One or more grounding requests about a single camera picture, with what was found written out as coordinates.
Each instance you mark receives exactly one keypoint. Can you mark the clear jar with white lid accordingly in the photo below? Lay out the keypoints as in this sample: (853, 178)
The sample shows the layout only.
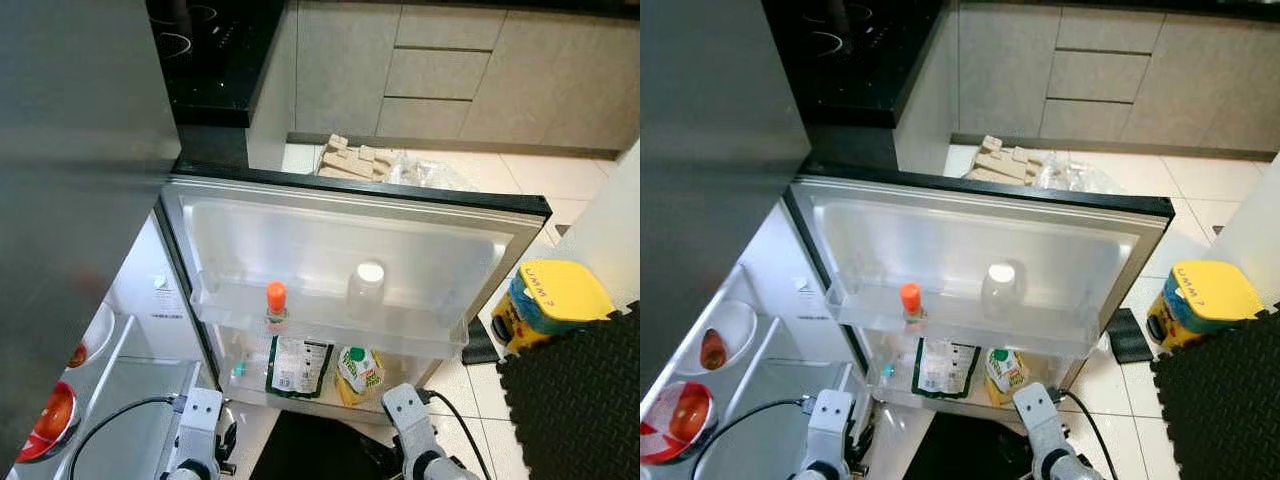
(1000, 292)
(367, 292)

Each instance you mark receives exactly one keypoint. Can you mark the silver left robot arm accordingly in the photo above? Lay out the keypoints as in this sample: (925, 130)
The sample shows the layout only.
(190, 470)
(820, 470)

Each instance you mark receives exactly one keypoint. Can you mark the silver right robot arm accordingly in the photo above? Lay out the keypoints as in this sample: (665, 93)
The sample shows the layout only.
(1072, 468)
(440, 468)

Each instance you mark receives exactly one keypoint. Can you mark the fridge door with shelves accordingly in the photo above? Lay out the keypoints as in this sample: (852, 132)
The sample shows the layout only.
(350, 225)
(980, 225)

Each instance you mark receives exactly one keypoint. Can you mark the grey fridge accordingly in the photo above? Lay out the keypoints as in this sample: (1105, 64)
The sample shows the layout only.
(720, 150)
(80, 150)

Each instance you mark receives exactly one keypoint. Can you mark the clear bottle with green cap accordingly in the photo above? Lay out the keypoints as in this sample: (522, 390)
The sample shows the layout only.
(242, 370)
(890, 370)

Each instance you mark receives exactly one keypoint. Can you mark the black flat floor mat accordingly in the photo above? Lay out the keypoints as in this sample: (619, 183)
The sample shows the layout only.
(310, 450)
(960, 455)

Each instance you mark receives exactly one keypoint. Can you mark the small bottle with orange cap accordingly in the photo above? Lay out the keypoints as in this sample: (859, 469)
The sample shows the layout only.
(910, 302)
(277, 300)

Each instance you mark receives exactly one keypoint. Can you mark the yellow green juice carton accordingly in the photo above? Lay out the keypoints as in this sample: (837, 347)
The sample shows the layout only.
(360, 375)
(1006, 375)

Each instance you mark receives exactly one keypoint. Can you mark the white ceramic bowl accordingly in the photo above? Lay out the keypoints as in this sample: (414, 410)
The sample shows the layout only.
(100, 330)
(742, 325)

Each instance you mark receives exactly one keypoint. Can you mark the brown red fruit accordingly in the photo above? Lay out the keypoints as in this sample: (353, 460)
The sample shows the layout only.
(78, 355)
(713, 350)

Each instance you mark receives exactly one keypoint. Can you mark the red tomato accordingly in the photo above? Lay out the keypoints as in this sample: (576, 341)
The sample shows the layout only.
(690, 412)
(55, 412)

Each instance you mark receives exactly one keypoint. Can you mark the red and white bowl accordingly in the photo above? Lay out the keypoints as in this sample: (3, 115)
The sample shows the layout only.
(30, 448)
(655, 445)

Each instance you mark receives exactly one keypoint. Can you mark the black flat scale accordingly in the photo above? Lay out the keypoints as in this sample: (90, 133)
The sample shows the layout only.
(1130, 338)
(481, 342)

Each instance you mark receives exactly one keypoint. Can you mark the black foam puzzle mat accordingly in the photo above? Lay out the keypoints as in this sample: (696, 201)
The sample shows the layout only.
(1220, 410)
(575, 410)

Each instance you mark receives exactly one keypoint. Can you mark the container with yellow lid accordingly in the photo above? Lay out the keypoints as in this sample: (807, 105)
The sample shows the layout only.
(1215, 290)
(560, 290)

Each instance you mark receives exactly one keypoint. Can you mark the grey cabinet drawer front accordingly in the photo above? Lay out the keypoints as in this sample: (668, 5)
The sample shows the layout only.
(1098, 76)
(1087, 121)
(450, 27)
(438, 74)
(1110, 28)
(425, 118)

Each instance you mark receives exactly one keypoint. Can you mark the black cooktop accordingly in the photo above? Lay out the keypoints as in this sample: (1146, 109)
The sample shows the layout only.
(215, 60)
(850, 60)

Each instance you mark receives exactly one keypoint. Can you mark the grey kitchen cabinet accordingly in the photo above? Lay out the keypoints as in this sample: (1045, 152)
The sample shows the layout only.
(560, 80)
(1210, 80)

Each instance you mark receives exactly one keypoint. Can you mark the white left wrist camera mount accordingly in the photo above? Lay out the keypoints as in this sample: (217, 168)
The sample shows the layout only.
(198, 420)
(828, 420)

